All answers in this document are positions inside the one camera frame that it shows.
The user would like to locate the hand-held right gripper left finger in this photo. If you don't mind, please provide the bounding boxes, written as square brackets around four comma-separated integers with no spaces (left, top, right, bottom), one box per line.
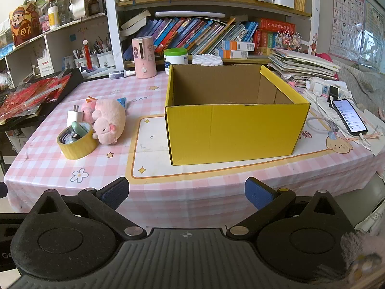
[28,177,148,238]

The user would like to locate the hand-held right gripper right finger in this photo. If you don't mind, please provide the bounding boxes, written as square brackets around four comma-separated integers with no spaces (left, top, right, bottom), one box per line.
[226,177,355,241]

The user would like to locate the yellow tape roll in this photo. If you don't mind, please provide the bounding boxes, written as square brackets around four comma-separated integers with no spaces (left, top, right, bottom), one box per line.
[57,122,99,160]

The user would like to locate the yellow cardboard box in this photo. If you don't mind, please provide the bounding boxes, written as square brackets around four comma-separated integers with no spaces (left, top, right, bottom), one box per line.
[164,64,311,166]

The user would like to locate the green oval case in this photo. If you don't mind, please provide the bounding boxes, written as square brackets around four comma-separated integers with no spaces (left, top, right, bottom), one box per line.
[71,121,90,140]

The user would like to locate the pink plush pig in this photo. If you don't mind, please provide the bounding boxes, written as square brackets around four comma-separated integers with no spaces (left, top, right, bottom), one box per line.
[91,99,127,145]

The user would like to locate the white charger plug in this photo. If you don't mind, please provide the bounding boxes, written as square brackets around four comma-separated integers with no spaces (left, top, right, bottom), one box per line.
[67,105,83,126]

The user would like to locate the pink plush chick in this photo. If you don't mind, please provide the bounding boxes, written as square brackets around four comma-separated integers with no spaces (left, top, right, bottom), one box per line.
[81,96,98,124]

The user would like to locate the pink checked tablecloth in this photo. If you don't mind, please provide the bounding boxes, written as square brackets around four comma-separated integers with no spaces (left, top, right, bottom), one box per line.
[3,63,385,226]

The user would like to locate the red foil packets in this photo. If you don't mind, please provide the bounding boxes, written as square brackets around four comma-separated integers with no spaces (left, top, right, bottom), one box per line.
[0,77,71,121]

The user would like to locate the small spray bottle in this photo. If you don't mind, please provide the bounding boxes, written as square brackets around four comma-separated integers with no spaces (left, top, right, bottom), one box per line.
[109,70,136,79]

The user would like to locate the white screen smartphone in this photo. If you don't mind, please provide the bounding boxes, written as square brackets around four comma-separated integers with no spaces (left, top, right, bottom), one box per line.
[332,99,368,136]

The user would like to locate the white power strip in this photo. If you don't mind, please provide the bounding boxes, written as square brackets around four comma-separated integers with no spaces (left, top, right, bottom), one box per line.
[306,77,349,97]

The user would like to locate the black charger adapter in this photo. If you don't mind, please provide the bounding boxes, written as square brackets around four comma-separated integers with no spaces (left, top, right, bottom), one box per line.
[326,86,340,106]

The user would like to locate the white straw box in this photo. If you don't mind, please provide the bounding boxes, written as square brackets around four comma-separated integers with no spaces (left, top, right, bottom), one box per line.
[37,56,55,77]

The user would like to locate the white pen cup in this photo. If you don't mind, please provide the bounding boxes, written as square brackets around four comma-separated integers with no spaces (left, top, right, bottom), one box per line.
[74,55,89,70]
[97,51,116,68]

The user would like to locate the pink humidifier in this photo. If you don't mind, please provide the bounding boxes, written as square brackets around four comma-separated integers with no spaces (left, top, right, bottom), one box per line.
[132,37,157,79]

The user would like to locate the stack of papers and booklets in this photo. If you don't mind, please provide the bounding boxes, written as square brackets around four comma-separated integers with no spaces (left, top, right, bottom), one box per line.
[268,47,340,82]

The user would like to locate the orange white carton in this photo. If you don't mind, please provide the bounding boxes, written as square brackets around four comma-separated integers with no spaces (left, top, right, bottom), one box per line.
[215,49,249,59]
[222,40,255,52]

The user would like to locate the white quilted purse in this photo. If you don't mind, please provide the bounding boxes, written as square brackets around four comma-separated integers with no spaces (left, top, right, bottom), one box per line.
[192,54,224,66]

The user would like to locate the white jar green lid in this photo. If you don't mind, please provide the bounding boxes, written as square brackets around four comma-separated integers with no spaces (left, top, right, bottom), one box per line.
[164,48,189,76]

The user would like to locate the grey sofa cover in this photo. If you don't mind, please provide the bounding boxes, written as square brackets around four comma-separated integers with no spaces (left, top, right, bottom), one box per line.
[337,63,385,115]

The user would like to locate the fortune god printed bag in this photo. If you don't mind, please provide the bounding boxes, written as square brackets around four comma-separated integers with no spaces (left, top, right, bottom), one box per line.
[8,1,43,47]

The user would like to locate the red boxed book set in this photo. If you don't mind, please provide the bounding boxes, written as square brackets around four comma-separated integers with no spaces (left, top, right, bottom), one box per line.
[254,18,297,56]

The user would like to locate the white bookshelf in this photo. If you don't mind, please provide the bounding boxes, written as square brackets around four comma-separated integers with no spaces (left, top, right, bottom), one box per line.
[0,0,319,70]

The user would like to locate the row of slanted picture books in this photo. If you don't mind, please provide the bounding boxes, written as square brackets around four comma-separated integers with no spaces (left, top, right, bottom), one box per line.
[122,16,259,56]

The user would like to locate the white bottle yellow label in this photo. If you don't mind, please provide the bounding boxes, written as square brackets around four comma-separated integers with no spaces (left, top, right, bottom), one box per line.
[47,5,59,31]

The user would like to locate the white bar lamp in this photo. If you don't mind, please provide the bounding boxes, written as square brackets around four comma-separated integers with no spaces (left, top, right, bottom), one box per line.
[155,11,226,19]

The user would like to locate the white cable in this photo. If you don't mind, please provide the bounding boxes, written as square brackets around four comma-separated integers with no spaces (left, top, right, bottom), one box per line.
[305,116,339,134]

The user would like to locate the alphabet wall poster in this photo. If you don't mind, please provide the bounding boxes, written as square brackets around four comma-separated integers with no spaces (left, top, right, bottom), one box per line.
[329,0,366,64]

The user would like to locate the plastic covered wall chart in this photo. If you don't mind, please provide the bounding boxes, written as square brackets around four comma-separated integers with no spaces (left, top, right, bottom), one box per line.
[362,0,385,74]

